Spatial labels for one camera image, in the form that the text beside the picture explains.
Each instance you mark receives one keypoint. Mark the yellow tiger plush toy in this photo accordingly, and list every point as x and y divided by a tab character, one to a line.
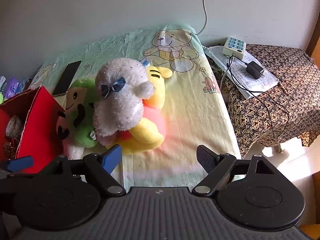
147	133

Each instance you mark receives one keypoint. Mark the black smartphone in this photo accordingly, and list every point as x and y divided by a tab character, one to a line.
67	77

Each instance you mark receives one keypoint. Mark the purple plastic packet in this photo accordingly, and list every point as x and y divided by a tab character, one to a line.
12	87

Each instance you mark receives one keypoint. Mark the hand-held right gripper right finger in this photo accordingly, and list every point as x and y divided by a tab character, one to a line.
206	160

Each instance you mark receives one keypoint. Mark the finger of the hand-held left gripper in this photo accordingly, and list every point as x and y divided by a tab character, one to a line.
17	163

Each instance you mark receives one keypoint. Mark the white paper sheets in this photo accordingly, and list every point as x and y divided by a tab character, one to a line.
265	83

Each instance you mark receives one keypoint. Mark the wooden door frame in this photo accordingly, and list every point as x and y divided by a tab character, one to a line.
313	42

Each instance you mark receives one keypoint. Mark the red cardboard box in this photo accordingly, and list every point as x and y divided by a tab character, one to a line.
37	120

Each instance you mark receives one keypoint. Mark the orange wooden furniture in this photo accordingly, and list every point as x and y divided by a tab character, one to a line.
313	180

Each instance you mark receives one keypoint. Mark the white patterned packet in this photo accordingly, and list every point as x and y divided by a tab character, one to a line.
2	83

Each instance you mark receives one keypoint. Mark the white power strip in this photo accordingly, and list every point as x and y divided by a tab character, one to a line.
233	46

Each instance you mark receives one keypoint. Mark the blue striped packet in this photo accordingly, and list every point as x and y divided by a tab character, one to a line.
25	85

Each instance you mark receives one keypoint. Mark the brown spiky ornament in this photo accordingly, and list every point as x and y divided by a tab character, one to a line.
10	148

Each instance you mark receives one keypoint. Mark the white plush toy with bow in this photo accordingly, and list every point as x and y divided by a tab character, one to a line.
120	105

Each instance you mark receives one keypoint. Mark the white patterned object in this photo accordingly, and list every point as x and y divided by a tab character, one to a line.
13	127

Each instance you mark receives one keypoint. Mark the green frog plush toy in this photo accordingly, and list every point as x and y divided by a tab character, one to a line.
1	98

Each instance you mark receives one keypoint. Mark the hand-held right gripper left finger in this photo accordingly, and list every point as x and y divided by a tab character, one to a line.
113	158

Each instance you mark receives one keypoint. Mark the printed bear bed sheet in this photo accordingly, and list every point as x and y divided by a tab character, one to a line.
190	120

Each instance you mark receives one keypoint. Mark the black charger adapter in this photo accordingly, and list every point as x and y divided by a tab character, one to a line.
255	70

